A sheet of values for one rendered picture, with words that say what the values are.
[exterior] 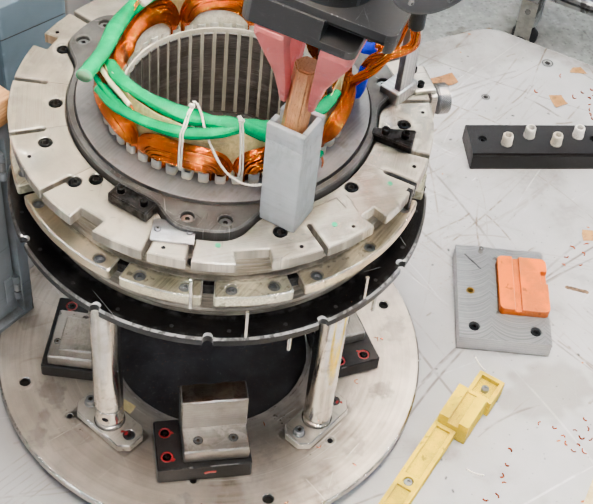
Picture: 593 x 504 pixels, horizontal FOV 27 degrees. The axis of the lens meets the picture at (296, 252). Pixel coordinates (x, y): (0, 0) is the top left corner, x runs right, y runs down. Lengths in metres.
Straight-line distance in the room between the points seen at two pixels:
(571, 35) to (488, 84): 1.44
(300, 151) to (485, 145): 0.61
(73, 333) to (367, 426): 0.27
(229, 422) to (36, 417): 0.17
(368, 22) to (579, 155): 0.73
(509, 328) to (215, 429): 0.32
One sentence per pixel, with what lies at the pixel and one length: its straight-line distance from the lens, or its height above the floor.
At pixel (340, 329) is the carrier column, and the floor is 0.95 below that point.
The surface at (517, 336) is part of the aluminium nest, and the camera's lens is 1.22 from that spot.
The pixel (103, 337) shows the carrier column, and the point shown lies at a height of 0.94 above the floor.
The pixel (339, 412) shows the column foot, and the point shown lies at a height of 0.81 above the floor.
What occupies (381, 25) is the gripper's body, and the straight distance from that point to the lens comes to 0.72.
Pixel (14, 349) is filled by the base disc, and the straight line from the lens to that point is 1.17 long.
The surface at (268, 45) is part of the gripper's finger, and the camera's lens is 0.75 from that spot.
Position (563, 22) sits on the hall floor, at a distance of 2.97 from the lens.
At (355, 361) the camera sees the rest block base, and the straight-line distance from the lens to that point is 1.15.
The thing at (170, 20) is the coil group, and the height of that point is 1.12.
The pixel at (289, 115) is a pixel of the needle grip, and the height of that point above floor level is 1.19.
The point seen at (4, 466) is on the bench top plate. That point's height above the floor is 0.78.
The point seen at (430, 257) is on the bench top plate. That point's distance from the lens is 1.29.
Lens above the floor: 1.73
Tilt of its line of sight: 48 degrees down
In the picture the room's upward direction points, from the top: 7 degrees clockwise
